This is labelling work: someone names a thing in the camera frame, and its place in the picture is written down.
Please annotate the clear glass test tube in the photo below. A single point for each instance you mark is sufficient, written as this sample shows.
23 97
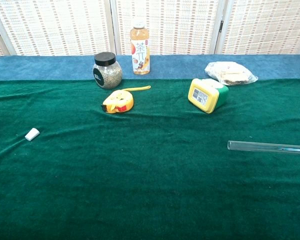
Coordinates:
265 147

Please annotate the small white cap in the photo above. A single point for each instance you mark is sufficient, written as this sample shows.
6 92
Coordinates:
32 134

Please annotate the yellow cartoon tape measure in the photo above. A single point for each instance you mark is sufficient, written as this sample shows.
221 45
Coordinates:
118 101

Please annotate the green velvet cloth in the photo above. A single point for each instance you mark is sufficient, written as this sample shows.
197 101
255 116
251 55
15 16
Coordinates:
150 175

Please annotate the yellow green plastic container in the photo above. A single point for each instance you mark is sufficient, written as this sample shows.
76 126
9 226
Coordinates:
205 97

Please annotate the glass jar black lid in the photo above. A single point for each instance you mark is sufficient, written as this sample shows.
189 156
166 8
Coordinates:
108 75

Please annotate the tea drink bottle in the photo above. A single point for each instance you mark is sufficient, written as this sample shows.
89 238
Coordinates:
140 53

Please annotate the clear bag of biscuits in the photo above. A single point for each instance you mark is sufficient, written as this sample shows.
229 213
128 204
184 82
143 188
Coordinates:
230 72

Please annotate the blue table cloth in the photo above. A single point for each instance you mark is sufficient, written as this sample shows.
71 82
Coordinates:
40 67

